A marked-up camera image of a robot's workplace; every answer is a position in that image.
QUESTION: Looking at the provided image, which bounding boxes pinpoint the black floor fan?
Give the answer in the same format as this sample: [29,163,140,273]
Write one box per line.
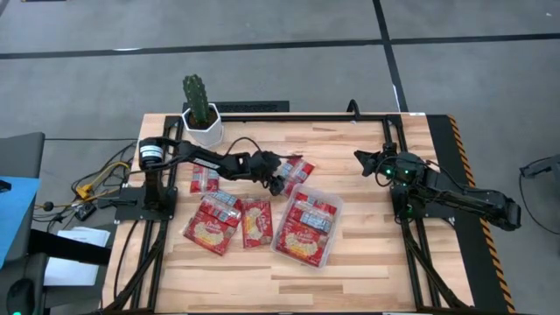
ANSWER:
[518,152,560,236]

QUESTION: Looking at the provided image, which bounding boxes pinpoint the white hexagonal plant pot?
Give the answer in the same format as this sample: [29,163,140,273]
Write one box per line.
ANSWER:
[181,102,225,149]

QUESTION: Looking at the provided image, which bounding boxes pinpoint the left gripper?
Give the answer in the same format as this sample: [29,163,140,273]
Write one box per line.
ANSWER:
[248,150,305,197]

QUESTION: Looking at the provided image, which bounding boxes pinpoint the black hazard-striped mat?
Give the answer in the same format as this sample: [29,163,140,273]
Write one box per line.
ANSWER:
[426,114,517,314]

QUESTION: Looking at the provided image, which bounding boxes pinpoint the green cactus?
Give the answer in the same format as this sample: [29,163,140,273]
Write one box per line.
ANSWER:
[182,73,212,126]

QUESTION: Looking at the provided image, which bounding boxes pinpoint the clear plastic basket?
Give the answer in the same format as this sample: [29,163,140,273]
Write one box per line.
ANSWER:
[269,183,347,269]

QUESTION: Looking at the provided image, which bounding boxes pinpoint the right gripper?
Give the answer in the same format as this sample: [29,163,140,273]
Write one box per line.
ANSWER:
[353,141,401,180]

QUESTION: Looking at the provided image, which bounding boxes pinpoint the black computer mouse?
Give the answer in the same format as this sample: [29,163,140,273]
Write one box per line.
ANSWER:
[5,278,37,315]

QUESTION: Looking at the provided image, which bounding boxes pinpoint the white paper sheets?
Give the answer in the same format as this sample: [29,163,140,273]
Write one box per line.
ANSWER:
[43,226,112,287]

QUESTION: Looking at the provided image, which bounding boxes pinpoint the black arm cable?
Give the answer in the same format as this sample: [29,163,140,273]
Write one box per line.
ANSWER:
[220,136,264,159]

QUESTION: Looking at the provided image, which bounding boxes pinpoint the red popcorn bag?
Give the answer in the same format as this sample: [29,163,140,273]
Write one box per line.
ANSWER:
[240,199,275,249]
[182,212,240,257]
[293,191,339,216]
[189,164,221,195]
[279,156,317,199]
[274,225,324,269]
[297,211,334,235]
[199,189,243,228]

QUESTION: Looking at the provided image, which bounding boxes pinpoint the black metal table frame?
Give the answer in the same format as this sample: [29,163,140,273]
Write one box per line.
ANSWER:
[102,112,473,314]

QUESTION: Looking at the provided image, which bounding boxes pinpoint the yellow cable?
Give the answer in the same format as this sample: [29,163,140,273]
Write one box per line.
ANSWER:
[74,160,132,200]

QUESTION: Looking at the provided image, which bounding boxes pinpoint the black flat bar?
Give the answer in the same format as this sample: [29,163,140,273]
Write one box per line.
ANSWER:
[27,228,112,267]

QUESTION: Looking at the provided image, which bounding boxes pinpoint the blue board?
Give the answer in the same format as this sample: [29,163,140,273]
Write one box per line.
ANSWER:
[0,176,41,269]

